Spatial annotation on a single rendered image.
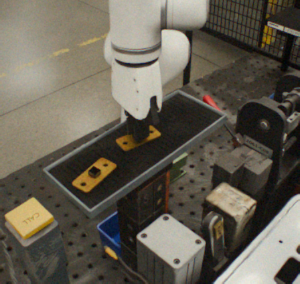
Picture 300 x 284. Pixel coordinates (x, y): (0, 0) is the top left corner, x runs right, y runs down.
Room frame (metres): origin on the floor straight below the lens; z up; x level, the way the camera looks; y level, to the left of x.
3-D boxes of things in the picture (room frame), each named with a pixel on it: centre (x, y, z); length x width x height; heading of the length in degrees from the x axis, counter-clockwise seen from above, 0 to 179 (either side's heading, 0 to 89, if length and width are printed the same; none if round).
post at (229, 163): (0.60, -0.16, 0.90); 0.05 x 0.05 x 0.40; 45
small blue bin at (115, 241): (0.68, 0.08, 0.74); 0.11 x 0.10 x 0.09; 135
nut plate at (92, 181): (0.50, 0.10, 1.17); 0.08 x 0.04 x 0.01; 145
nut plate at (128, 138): (0.61, 0.02, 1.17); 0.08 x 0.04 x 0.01; 125
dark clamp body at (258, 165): (0.64, -0.22, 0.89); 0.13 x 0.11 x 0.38; 45
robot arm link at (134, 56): (0.61, 0.02, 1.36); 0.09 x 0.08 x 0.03; 35
